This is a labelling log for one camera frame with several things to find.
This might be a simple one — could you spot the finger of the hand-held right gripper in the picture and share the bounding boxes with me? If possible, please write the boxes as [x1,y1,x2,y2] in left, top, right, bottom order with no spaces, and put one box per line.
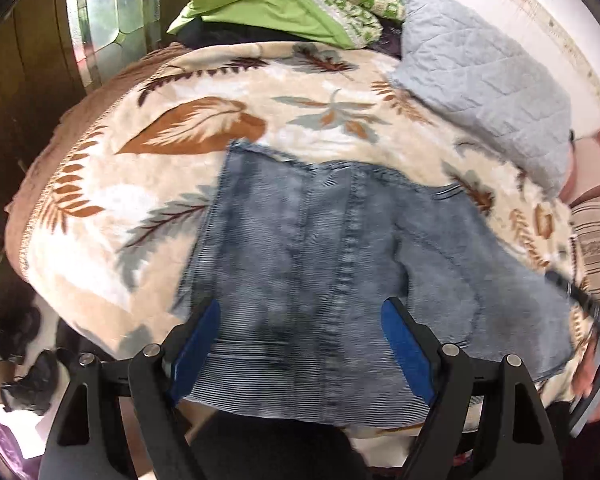
[545,270,600,353]

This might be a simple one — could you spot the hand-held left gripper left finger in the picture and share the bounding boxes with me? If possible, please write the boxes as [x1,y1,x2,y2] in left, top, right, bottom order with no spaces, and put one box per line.
[37,297,223,480]

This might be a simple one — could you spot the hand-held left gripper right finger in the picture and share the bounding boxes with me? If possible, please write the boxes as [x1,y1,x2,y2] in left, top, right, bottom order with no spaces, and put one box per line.
[380,297,565,480]

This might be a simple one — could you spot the blue denim pants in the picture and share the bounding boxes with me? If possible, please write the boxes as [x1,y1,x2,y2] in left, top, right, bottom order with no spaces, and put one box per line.
[177,141,578,430]

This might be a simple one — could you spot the person's right hand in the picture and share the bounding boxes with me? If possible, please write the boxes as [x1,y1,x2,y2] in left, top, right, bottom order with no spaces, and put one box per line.
[571,342,600,423]

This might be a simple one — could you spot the striped beige cloth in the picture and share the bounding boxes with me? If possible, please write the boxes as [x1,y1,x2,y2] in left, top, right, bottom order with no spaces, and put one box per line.
[569,195,600,306]

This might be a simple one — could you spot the pink cushion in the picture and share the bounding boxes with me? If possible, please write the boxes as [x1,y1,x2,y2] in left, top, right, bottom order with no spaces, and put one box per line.
[562,125,600,206]

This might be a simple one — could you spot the black shoe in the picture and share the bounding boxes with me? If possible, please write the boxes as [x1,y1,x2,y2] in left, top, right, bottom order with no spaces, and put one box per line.
[0,302,43,363]
[0,350,61,416]

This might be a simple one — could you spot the beige leaf-print blanket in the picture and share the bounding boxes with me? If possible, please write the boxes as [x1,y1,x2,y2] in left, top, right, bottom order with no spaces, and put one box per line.
[5,42,588,411]

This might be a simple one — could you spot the grey quilted pillow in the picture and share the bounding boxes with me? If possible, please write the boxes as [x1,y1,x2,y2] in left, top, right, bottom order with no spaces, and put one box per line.
[387,0,576,198]

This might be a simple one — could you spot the brown wooden panel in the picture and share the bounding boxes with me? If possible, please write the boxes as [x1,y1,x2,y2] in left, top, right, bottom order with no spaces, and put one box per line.
[0,7,88,211]

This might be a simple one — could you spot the dark cloth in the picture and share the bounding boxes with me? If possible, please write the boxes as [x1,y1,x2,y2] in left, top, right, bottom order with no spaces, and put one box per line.
[177,16,301,51]

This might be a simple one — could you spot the glass window pane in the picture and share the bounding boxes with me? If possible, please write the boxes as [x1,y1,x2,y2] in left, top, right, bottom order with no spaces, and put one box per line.
[65,0,177,92]

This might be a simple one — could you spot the plain green pillow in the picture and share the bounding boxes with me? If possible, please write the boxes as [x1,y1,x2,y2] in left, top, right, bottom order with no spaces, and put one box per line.
[167,0,353,51]

